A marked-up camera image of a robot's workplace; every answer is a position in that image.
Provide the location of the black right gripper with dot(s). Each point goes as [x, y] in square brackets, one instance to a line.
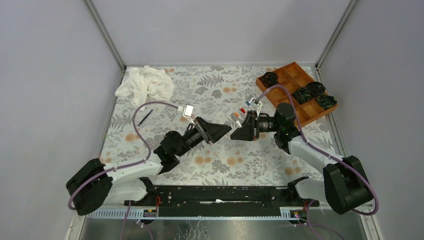
[250, 128]

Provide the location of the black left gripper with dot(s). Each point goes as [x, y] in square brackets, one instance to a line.
[211, 133]

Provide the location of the black pen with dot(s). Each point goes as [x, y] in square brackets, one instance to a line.
[145, 117]

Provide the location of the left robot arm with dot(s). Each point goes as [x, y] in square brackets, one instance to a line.
[97, 183]

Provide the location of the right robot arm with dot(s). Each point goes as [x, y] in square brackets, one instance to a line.
[344, 185]

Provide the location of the floral patterned mat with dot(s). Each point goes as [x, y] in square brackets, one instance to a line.
[215, 92]

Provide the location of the white crumpled cloth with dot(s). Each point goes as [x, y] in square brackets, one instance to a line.
[143, 83]

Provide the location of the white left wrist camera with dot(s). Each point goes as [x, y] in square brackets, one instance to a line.
[187, 111]

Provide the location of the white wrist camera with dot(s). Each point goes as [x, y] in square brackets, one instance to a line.
[187, 111]
[255, 105]

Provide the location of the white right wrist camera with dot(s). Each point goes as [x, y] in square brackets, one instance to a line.
[255, 105]

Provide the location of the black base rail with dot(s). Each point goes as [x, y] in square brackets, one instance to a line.
[219, 201]

